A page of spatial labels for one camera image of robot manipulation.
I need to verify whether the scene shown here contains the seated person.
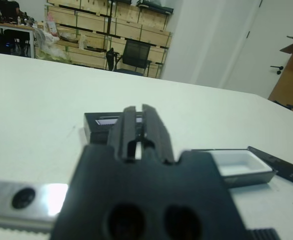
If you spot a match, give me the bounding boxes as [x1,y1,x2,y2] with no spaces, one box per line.
[1,0,21,24]

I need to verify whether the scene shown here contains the black door handle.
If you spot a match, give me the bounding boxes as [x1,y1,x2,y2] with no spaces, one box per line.
[270,64,284,75]

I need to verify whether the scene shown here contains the crumpled yellowish plastic bag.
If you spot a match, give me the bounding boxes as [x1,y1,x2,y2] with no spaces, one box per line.
[33,26,71,61]

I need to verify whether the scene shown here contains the black box with white insert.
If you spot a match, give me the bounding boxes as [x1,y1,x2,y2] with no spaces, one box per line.
[190,148,279,188]

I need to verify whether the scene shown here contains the long black case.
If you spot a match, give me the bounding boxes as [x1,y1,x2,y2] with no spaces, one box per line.
[135,0,175,15]

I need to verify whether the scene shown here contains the black desk chair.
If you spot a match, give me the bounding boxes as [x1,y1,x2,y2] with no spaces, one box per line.
[1,29,32,55]

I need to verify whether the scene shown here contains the black mesh office chair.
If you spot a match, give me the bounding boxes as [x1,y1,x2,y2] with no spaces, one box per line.
[113,39,154,76]

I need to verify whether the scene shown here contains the black smartphone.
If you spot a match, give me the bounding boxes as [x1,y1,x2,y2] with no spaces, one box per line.
[246,146,293,187]

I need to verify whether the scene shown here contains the small clear plastic bag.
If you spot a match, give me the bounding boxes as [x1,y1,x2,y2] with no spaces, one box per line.
[77,33,87,50]

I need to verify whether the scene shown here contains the white door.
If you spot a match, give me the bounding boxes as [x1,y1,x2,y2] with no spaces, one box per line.
[222,0,293,101]

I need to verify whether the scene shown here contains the white office desk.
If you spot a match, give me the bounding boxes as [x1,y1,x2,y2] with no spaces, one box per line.
[0,21,37,59]

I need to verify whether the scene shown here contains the pink white package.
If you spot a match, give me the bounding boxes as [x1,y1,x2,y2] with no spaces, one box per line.
[47,12,59,38]

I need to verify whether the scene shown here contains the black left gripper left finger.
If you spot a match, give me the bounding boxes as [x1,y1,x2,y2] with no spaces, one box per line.
[108,106,137,161]

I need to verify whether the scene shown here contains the stacked wooden crates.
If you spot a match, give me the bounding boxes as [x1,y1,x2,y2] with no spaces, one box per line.
[45,0,174,79]

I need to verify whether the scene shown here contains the black printed box lid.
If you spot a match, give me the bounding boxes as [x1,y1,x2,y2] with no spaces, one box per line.
[83,111,145,145]

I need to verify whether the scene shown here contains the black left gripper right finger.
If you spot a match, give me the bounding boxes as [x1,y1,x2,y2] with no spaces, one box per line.
[142,104,175,163]

